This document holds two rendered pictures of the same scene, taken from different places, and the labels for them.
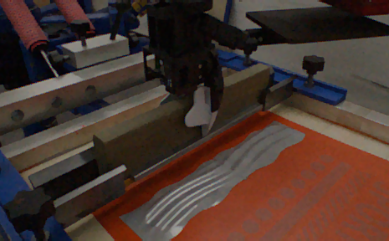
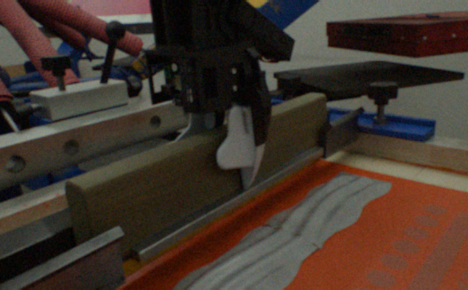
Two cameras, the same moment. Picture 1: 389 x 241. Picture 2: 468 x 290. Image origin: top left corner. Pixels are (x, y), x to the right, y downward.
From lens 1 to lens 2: 0.13 m
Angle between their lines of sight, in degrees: 13
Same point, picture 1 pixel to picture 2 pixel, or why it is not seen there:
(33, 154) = not seen: outside the picture
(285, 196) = (392, 266)
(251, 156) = (321, 215)
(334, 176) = (457, 233)
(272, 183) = (364, 250)
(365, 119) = not seen: outside the picture
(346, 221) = not seen: outside the picture
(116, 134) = (105, 176)
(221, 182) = (283, 254)
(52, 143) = (2, 222)
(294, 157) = (387, 213)
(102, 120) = not seen: hidden behind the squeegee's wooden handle
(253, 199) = (341, 275)
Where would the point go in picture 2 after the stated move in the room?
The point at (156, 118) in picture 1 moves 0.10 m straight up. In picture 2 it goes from (172, 155) to (159, 36)
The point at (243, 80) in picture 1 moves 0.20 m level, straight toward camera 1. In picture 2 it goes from (294, 109) to (310, 177)
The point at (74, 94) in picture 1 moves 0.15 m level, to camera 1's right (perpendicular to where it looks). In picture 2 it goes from (46, 152) to (169, 142)
